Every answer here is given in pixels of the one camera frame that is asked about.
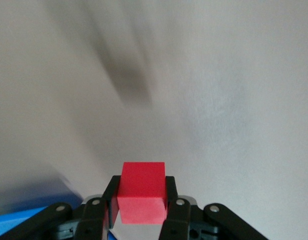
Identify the blue plastic storage bin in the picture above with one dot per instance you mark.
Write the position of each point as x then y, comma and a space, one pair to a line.
16, 217

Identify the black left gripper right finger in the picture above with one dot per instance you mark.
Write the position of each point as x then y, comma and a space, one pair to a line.
178, 220

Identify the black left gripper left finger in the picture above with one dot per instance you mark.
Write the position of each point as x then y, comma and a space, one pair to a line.
91, 217

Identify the red cube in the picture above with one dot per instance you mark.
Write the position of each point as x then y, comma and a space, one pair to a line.
143, 197

